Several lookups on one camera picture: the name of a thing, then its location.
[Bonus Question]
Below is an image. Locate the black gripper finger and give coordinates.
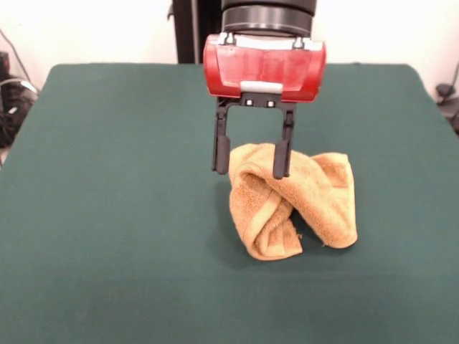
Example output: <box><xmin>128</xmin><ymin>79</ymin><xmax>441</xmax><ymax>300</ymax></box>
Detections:
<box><xmin>273</xmin><ymin>102</ymin><xmax>298</xmax><ymax>179</ymax></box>
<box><xmin>211</xmin><ymin>97</ymin><xmax>245</xmax><ymax>176</ymax></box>

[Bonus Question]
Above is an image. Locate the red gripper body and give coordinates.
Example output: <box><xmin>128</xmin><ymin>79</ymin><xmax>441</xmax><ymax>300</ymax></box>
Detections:
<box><xmin>202</xmin><ymin>32</ymin><xmax>328</xmax><ymax>108</ymax></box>

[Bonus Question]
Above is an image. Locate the orange terry towel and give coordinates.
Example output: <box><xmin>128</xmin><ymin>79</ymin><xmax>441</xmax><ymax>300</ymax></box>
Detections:
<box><xmin>228</xmin><ymin>142</ymin><xmax>359</xmax><ymax>262</ymax></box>

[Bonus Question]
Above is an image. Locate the dark green table cloth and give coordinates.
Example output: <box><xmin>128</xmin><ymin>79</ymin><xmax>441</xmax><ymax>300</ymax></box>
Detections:
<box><xmin>0</xmin><ymin>62</ymin><xmax>459</xmax><ymax>344</ymax></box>

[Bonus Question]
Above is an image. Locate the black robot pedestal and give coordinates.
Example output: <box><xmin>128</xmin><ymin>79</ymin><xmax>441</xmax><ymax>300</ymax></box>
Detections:
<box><xmin>171</xmin><ymin>0</ymin><xmax>223</xmax><ymax>65</ymax></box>

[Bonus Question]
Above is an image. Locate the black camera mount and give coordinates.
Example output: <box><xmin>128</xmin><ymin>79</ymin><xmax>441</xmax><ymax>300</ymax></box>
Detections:
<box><xmin>435</xmin><ymin>82</ymin><xmax>459</xmax><ymax>136</ymax></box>
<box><xmin>0</xmin><ymin>49</ymin><xmax>39</xmax><ymax>148</ymax></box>

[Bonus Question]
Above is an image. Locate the grey cable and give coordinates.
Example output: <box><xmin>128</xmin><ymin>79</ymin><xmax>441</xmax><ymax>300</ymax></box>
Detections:
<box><xmin>0</xmin><ymin>27</ymin><xmax>40</xmax><ymax>96</ymax></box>

